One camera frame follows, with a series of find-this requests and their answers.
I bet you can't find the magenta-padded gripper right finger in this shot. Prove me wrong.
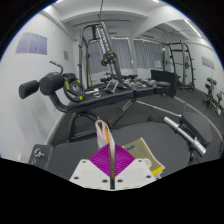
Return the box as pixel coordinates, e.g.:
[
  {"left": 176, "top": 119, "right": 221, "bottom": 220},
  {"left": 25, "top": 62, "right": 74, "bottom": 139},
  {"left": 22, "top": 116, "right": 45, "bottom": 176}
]
[{"left": 112, "top": 143, "right": 157, "bottom": 191}]

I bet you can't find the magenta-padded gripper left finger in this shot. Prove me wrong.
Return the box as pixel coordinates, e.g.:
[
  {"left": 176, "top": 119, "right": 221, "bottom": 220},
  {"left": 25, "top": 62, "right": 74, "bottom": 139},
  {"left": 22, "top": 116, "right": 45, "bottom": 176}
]
[{"left": 69, "top": 143, "right": 113, "bottom": 192}]

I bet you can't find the black padded weight bench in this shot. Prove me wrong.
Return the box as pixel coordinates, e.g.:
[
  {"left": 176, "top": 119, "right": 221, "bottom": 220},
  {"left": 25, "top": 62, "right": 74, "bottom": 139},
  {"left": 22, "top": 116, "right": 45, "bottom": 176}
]
[{"left": 28, "top": 111, "right": 224, "bottom": 182}]

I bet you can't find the black roller-pad extension bench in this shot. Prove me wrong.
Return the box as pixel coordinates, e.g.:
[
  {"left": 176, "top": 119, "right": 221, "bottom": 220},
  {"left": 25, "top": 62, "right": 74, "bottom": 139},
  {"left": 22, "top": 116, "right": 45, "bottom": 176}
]
[{"left": 18, "top": 59, "right": 178, "bottom": 141}]

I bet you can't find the silver barbell sleeve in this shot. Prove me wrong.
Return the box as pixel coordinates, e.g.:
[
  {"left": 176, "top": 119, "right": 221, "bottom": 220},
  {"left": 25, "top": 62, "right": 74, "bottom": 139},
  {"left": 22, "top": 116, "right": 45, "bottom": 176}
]
[{"left": 162, "top": 116, "right": 208, "bottom": 157}]

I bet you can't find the black yellow weight plate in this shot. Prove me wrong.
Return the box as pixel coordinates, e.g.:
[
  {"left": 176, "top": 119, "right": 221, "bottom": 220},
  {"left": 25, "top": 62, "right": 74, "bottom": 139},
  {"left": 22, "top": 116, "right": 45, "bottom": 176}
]
[
  {"left": 101, "top": 51, "right": 118, "bottom": 66},
  {"left": 62, "top": 73, "right": 86, "bottom": 103}
]

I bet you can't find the row of dumbbells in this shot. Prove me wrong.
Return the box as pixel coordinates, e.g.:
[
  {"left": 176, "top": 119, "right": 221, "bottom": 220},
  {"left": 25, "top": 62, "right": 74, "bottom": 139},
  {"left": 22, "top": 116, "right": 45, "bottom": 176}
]
[{"left": 99, "top": 74, "right": 158, "bottom": 91}]

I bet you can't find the black upright panel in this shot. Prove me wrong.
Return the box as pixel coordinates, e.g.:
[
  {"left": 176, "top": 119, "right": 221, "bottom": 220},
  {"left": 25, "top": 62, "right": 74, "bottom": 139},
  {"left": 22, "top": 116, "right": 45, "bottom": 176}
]
[{"left": 150, "top": 69, "right": 177, "bottom": 99}]

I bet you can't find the grey window curtain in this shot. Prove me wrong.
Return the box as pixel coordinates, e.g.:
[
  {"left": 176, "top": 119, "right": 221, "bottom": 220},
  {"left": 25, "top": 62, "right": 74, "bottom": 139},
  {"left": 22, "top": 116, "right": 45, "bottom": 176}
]
[
  {"left": 87, "top": 38, "right": 134, "bottom": 75},
  {"left": 133, "top": 39, "right": 165, "bottom": 71}
]

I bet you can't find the black dumbbell stand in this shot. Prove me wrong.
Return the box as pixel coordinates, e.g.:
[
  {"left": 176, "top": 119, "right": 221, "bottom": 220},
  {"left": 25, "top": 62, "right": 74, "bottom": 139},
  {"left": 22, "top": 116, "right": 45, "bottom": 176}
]
[{"left": 203, "top": 77, "right": 224, "bottom": 116}]

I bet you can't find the black squat rack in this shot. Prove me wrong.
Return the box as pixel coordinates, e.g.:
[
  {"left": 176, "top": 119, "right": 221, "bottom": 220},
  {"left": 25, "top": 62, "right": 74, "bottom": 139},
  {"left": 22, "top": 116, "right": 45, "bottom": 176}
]
[{"left": 162, "top": 40, "right": 196, "bottom": 93}]

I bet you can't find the black cable power rack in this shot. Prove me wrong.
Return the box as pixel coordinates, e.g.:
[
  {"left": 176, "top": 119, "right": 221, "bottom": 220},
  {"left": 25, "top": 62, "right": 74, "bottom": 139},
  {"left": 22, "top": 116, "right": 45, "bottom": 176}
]
[{"left": 77, "top": 21, "right": 135, "bottom": 95}]

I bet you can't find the small purple wall poster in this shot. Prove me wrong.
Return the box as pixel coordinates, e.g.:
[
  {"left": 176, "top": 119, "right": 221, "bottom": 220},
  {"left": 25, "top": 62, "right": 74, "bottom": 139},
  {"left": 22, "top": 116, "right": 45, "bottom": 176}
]
[{"left": 200, "top": 55, "right": 216, "bottom": 71}]

